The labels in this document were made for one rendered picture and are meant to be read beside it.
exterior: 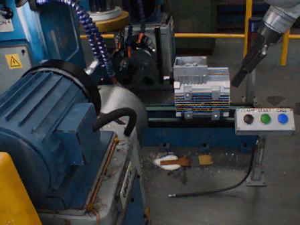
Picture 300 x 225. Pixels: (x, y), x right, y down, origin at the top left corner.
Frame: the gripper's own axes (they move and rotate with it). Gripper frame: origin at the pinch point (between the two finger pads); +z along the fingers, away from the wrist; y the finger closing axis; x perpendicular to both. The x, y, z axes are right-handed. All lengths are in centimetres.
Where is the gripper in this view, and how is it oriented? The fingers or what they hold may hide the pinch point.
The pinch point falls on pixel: (238, 78)
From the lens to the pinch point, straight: 107.3
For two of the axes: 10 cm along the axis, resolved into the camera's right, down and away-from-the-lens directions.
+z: -4.0, 7.4, 5.4
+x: 9.0, 4.2, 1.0
